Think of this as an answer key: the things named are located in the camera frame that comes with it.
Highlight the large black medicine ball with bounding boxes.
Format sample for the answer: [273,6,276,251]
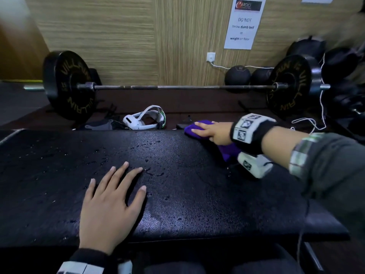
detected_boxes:
[286,35,326,65]
[321,46,360,84]

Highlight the grey and black cloth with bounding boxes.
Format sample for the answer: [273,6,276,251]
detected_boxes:
[75,118,129,131]

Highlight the long white charging cable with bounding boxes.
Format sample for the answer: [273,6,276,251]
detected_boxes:
[210,52,328,135]

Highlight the person's right forearm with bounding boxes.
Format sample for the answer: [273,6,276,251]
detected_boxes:
[261,126,365,235]

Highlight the heap of large black dumbbells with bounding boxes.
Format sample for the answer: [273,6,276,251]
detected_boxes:
[327,82,365,135]

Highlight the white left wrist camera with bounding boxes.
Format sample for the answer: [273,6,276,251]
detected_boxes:
[116,259,134,274]

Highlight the person's left hand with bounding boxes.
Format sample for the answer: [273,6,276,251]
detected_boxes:
[79,161,148,256]

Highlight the white headset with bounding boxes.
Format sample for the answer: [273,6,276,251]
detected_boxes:
[123,104,167,131]

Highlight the purple cleaning cloth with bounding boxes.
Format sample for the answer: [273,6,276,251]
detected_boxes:
[183,119,242,163]

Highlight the small black medicine ball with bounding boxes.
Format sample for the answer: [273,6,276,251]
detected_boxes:
[224,65,252,94]
[250,67,275,92]

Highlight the person's right hand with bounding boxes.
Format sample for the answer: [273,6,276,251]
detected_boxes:
[191,121,234,146]

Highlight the black right wristband with markers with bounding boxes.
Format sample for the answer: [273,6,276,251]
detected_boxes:
[230,113,278,155]

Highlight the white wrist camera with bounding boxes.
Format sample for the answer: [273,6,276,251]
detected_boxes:
[236,151,275,180]
[116,259,134,274]

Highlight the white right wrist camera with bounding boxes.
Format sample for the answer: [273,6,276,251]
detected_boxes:
[236,151,275,180]

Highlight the person's dark trousers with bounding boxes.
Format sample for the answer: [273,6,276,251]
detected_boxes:
[142,244,306,274]

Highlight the black bench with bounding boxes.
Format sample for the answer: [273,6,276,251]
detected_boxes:
[0,128,351,274]

